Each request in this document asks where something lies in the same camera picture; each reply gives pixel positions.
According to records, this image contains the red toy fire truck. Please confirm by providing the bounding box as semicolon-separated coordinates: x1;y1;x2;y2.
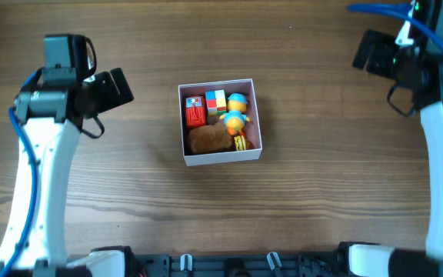
185;95;206;129

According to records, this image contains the multicolour puzzle cube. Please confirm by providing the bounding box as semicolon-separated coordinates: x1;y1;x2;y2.
205;89;227;116

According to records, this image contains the brown plush toy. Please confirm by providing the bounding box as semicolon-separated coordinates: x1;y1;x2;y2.
187;123;232;154

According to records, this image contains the white cardboard box pink interior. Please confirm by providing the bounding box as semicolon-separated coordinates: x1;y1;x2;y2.
178;78;262;166

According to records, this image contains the yellow duck toy blue cap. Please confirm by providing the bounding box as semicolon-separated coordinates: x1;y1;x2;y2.
219;93;251;135

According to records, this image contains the yellow round waffle toy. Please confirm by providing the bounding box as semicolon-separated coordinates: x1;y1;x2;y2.
234;135;250;152

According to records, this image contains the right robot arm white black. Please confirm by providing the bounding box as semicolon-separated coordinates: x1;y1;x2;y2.
342;1;443;276

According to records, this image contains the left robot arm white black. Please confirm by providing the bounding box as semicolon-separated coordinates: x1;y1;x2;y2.
0;34;134;276

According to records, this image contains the left blue cable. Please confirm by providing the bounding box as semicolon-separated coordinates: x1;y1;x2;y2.
0;68;40;277

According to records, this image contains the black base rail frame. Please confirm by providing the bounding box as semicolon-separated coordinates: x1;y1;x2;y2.
136;252;349;277

